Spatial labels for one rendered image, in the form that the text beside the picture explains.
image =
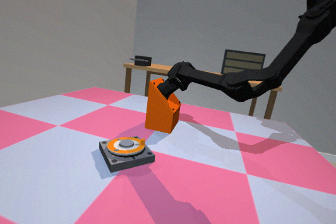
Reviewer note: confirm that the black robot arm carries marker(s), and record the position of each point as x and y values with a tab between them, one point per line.
314	25

